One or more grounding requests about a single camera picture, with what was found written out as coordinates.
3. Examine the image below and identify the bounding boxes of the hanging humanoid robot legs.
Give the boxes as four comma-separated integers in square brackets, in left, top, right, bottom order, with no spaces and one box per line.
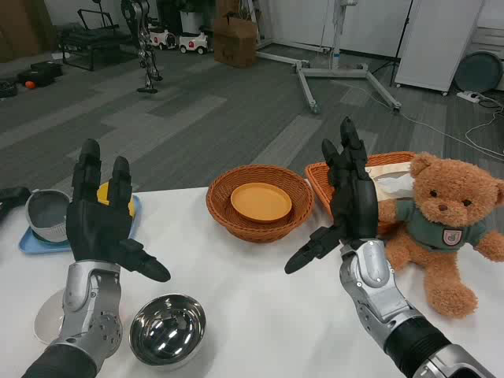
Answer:
[120,0,163,95]

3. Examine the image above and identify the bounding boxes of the round brown wicker basket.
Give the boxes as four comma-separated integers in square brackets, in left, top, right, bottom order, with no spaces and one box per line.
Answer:
[206,164,315,243]

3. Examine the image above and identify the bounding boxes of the rectangular orange wicker basket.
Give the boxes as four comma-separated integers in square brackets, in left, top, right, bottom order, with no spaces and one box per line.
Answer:
[305,151,418,237]

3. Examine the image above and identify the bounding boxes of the grey metal wheeled stand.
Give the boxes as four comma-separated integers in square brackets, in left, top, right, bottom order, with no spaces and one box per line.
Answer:
[255,0,402,115]

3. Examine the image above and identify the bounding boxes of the black metal bench rack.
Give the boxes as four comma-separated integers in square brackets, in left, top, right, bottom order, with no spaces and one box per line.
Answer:
[58,8,133,72]

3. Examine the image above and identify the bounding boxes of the brown teddy bear green shirt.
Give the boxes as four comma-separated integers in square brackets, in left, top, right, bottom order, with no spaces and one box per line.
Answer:
[377,151,504,318]

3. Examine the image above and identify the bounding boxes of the orange plastic plate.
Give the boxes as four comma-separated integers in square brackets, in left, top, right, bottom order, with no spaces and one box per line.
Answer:
[230,182,293,224]

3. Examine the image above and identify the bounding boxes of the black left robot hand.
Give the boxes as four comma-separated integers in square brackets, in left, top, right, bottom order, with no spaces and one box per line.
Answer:
[65,138,172,283]

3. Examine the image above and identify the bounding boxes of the round grey disc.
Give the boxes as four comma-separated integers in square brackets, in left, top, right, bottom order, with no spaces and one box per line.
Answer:
[454,50,503,95]

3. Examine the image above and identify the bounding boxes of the beige paper bag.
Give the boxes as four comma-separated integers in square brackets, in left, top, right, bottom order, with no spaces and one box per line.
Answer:
[365,161,415,202]

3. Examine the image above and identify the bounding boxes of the white power strip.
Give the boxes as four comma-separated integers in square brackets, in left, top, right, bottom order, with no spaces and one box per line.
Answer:
[456,90,491,104]

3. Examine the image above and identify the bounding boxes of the yellow plastic cup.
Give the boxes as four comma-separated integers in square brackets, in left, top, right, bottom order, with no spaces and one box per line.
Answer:
[96,180,137,217]

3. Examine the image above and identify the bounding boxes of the grey plastic colander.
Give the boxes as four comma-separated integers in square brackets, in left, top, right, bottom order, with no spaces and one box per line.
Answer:
[25,188,72,243]

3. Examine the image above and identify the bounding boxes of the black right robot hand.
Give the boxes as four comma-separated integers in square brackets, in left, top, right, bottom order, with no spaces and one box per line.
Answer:
[283,116,380,276]

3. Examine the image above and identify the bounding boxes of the black equipment case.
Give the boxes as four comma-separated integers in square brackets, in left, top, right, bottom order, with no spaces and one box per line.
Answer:
[30,61,64,86]

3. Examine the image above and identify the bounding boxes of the shiny stainless steel bowl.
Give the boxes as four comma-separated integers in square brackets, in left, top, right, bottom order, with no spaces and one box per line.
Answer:
[128,293,208,371]

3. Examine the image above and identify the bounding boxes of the white panel board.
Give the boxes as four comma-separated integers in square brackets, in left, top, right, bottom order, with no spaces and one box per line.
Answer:
[393,0,485,95]

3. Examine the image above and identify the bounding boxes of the white toy car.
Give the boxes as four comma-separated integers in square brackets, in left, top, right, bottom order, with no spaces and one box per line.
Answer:
[148,24,180,51]
[179,31,209,55]

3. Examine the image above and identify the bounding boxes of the dark green plastic plate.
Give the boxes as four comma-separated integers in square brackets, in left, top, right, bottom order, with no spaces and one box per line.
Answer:
[30,232,72,248]

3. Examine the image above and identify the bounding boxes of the light blue plastic tray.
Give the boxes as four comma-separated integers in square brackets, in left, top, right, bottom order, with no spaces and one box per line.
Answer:
[18,195,142,256]

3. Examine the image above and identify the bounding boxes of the black gamepad controller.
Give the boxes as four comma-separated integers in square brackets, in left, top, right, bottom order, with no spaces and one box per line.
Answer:
[0,187,32,221]

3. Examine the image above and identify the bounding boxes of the white floor cable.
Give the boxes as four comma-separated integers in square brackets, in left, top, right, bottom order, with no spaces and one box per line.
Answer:
[369,92,504,162]

